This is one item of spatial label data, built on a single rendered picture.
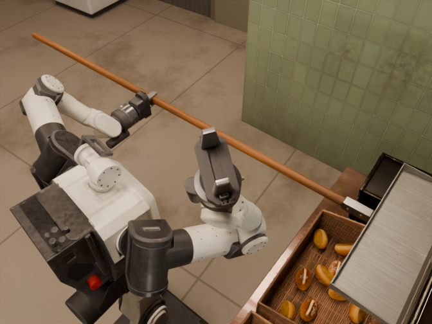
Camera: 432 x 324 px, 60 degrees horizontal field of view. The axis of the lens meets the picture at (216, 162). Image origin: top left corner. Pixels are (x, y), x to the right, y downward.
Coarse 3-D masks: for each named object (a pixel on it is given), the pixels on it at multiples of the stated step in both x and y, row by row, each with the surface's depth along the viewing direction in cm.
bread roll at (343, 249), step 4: (336, 244) 171; (340, 244) 170; (344, 244) 170; (348, 244) 169; (352, 244) 169; (336, 248) 169; (340, 248) 168; (344, 248) 167; (348, 248) 167; (336, 252) 170; (340, 252) 168; (344, 252) 168; (348, 252) 168
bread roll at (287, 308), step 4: (288, 300) 153; (284, 304) 152; (288, 304) 151; (292, 304) 151; (280, 308) 153; (284, 308) 151; (288, 308) 149; (292, 308) 150; (284, 312) 150; (288, 312) 148; (292, 312) 148; (288, 316) 147; (292, 316) 148; (292, 320) 148
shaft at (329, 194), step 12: (36, 36) 187; (60, 48) 179; (84, 60) 171; (96, 72) 169; (108, 72) 165; (120, 84) 161; (132, 84) 158; (168, 108) 148; (192, 120) 143; (228, 144) 136; (240, 144) 134; (252, 156) 132; (264, 156) 129; (276, 168) 127; (288, 168) 125; (300, 180) 123; (312, 180) 122; (324, 192) 119
